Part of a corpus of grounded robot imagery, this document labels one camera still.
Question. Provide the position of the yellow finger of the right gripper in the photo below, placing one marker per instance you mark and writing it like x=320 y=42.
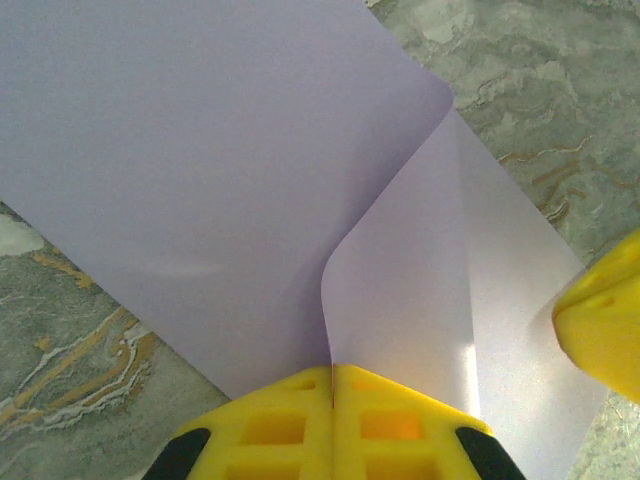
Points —
x=605 y=325

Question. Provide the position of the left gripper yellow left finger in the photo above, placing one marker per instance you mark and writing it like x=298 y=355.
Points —
x=270 y=440

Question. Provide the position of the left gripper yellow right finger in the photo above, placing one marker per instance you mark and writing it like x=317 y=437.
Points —
x=400 y=440

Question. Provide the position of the lavender square paper sheet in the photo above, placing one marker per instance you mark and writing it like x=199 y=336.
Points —
x=200 y=150

